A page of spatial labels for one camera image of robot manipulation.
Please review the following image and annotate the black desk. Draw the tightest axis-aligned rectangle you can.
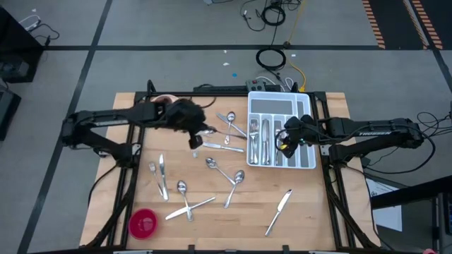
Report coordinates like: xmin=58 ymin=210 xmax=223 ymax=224
xmin=369 ymin=175 xmax=452 ymax=254

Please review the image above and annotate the coiled black cable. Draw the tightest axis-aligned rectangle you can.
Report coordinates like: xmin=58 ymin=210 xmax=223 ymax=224
xmin=260 ymin=3 xmax=287 ymax=27
xmin=255 ymin=47 xmax=287 ymax=72

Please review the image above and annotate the black equipment case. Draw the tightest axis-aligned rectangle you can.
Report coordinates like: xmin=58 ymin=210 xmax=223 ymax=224
xmin=0 ymin=87 xmax=23 ymax=141

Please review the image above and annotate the white power cable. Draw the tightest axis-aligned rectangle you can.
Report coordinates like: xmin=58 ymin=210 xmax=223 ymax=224
xmin=256 ymin=75 xmax=295 ymax=92

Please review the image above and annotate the yellow cable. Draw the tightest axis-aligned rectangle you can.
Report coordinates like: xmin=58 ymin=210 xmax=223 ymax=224
xmin=282 ymin=0 xmax=308 ymax=93

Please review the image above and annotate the black floor cable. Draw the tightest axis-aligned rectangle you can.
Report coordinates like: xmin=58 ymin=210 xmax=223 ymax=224
xmin=363 ymin=111 xmax=452 ymax=176

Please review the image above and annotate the scattered silver cutlery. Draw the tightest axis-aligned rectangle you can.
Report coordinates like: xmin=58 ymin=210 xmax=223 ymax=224
xmin=83 ymin=79 xmax=382 ymax=254

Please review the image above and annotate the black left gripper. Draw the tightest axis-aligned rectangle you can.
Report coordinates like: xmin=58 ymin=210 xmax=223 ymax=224
xmin=165 ymin=97 xmax=210 ymax=150

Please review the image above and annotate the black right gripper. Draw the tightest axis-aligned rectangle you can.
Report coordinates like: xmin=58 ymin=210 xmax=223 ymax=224
xmin=274 ymin=114 xmax=316 ymax=159

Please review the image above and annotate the white paper sheet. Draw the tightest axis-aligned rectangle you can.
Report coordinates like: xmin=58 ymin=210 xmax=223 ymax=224
xmin=365 ymin=177 xmax=404 ymax=233

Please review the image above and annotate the white cutlery tray organizer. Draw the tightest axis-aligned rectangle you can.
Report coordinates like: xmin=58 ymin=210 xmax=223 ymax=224
xmin=246 ymin=90 xmax=317 ymax=170

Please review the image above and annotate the grey power strip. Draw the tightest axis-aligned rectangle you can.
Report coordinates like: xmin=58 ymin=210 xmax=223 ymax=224
xmin=245 ymin=79 xmax=267 ymax=94

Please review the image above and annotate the red plastic bowl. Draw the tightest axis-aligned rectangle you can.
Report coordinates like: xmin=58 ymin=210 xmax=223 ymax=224
xmin=128 ymin=207 xmax=159 ymax=241

